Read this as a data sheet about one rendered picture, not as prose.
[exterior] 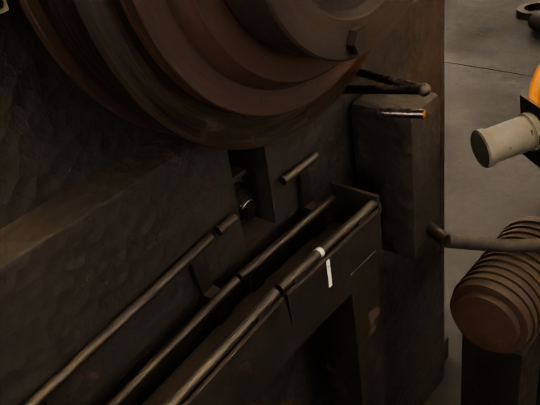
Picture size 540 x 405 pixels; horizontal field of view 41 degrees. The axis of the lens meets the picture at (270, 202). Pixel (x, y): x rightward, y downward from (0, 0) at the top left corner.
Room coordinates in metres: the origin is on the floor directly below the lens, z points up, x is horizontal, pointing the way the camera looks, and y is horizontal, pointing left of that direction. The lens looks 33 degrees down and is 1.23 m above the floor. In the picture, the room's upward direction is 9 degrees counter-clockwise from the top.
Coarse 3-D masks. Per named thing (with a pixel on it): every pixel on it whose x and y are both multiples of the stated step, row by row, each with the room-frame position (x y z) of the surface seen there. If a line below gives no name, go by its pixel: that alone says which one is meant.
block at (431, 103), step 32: (384, 96) 0.87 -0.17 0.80; (416, 96) 0.85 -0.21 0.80; (384, 128) 0.83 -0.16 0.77; (416, 128) 0.81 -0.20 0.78; (384, 160) 0.83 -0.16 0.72; (416, 160) 0.81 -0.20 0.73; (384, 192) 0.83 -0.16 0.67; (416, 192) 0.81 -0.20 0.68; (384, 224) 0.83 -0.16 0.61; (416, 224) 0.81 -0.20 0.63; (416, 256) 0.81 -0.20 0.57
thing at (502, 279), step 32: (512, 224) 0.91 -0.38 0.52; (512, 256) 0.82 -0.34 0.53; (480, 288) 0.77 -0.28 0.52; (512, 288) 0.75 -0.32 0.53; (480, 320) 0.76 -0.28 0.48; (512, 320) 0.72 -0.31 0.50; (480, 352) 0.78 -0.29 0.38; (512, 352) 0.73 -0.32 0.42; (480, 384) 0.78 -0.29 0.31; (512, 384) 0.75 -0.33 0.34
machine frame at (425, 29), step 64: (0, 64) 0.61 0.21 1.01; (384, 64) 0.95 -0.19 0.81; (0, 128) 0.60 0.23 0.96; (64, 128) 0.64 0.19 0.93; (128, 128) 0.69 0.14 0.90; (320, 128) 0.83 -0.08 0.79; (0, 192) 0.58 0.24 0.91; (64, 192) 0.62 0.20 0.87; (128, 192) 0.61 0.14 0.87; (192, 192) 0.67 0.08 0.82; (256, 192) 0.77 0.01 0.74; (320, 192) 0.82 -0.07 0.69; (0, 256) 0.53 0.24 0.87; (64, 256) 0.55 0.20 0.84; (128, 256) 0.60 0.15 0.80; (384, 256) 0.93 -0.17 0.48; (0, 320) 0.50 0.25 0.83; (64, 320) 0.53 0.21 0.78; (384, 320) 0.92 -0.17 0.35; (0, 384) 0.48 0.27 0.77; (64, 384) 0.52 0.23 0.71; (320, 384) 0.79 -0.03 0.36
